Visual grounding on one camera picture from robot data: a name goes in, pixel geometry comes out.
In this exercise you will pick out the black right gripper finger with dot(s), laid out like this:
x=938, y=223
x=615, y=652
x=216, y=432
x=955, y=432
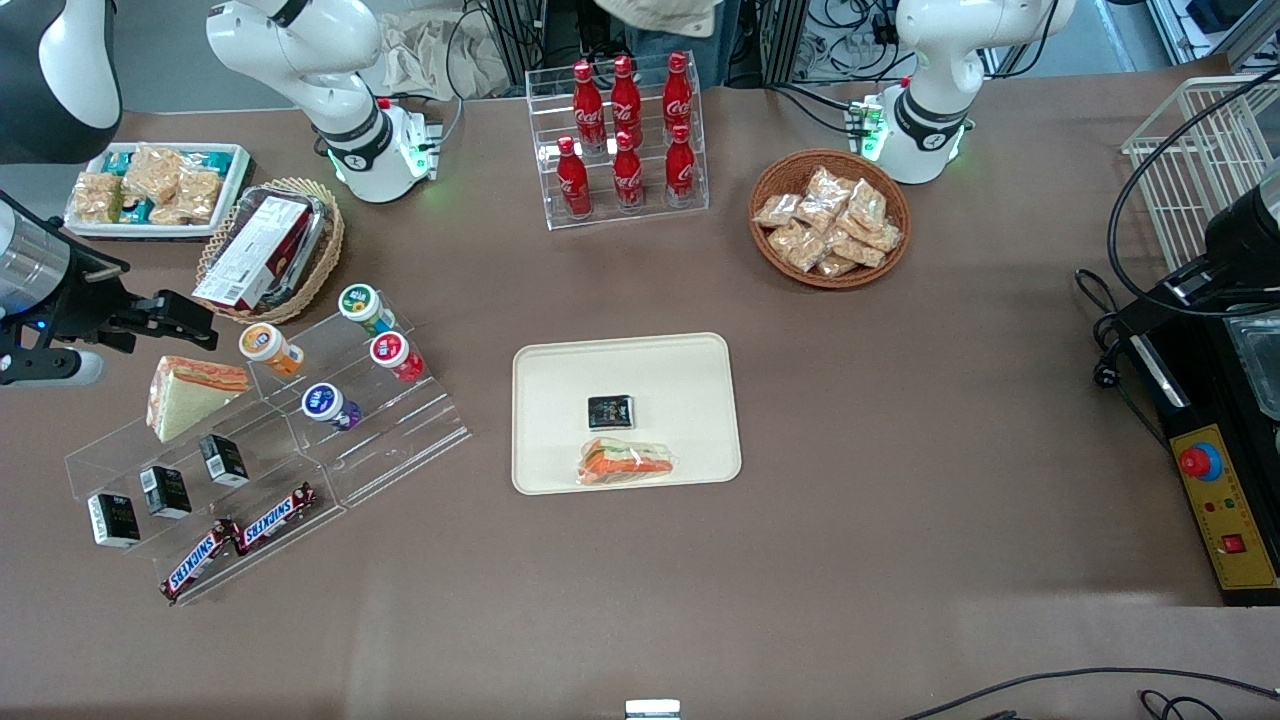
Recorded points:
x=185, y=312
x=185, y=338

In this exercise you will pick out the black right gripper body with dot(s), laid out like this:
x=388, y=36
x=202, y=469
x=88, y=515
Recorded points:
x=78, y=300

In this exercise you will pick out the green lid gum bottle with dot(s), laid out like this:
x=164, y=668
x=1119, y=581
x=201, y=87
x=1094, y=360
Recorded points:
x=360, y=303

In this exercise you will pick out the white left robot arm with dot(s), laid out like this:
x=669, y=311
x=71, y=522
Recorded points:
x=935, y=120

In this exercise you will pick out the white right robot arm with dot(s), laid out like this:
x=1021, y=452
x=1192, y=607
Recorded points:
x=340, y=100

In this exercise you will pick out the orange lid gum bottle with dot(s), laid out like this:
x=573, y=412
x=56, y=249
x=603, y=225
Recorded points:
x=266, y=345

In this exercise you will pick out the white rectangular snack tray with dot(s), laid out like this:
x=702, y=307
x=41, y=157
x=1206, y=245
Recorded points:
x=235, y=190

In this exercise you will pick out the purple lid gum bottle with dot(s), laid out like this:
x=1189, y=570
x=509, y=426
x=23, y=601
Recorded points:
x=325, y=403

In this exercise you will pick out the red lid gum bottle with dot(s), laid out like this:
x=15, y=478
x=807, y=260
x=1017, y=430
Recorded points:
x=392, y=352

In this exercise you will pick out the beige plastic serving tray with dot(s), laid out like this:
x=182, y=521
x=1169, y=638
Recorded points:
x=680, y=380

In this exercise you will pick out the wrapped triangle sandwich pale bread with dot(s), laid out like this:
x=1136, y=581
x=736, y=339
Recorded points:
x=185, y=400

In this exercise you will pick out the red and white box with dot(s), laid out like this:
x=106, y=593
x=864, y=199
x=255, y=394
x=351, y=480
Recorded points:
x=255, y=255

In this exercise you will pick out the teal snack packet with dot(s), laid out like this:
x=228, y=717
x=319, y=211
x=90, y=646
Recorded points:
x=135, y=210
x=118, y=161
x=207, y=158

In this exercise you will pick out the clear bag rice crackers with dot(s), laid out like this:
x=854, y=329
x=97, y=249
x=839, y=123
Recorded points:
x=97, y=197
x=155, y=170
x=195, y=195

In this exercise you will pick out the small black carton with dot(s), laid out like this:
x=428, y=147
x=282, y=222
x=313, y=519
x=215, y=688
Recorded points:
x=224, y=460
x=115, y=520
x=166, y=492

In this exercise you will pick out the oval wicker basket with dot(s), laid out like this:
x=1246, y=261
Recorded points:
x=330, y=250

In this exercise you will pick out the dark clear plastic container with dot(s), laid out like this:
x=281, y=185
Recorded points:
x=318, y=215

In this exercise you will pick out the Snickers chocolate bar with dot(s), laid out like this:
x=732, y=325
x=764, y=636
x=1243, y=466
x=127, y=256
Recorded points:
x=198, y=560
x=275, y=518

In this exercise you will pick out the clear acrylic tiered stand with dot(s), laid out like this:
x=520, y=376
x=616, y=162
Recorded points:
x=400, y=430

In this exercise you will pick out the crumpled beige cloth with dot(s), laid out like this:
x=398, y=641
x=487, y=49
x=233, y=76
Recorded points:
x=440, y=55

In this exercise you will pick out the red Coca-Cola bottle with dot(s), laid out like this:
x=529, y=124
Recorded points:
x=627, y=178
x=573, y=185
x=626, y=100
x=680, y=170
x=587, y=105
x=677, y=95

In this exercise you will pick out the small black square packet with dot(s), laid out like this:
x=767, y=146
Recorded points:
x=611, y=411

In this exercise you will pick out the wrapped sandwich orange filling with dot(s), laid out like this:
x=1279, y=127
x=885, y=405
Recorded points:
x=625, y=463

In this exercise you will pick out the clear acrylic bottle rack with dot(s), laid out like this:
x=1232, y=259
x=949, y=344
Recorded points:
x=650, y=200

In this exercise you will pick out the person in jeans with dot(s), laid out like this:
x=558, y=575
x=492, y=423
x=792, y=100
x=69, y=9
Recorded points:
x=680, y=15

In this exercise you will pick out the clear bag brown snacks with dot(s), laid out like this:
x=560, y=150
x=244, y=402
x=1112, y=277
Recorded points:
x=886, y=238
x=818, y=213
x=777, y=210
x=866, y=203
x=797, y=243
x=860, y=250
x=836, y=266
x=830, y=185

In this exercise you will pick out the round brown wicker basket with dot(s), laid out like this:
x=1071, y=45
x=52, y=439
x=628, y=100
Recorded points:
x=780, y=170

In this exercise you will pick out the red emergency stop button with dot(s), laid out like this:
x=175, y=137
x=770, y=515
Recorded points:
x=1198, y=461

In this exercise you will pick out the black machine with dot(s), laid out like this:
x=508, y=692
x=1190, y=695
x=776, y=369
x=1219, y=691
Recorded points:
x=1240, y=240

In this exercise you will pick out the yellow control panel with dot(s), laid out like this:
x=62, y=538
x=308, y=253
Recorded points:
x=1235, y=510

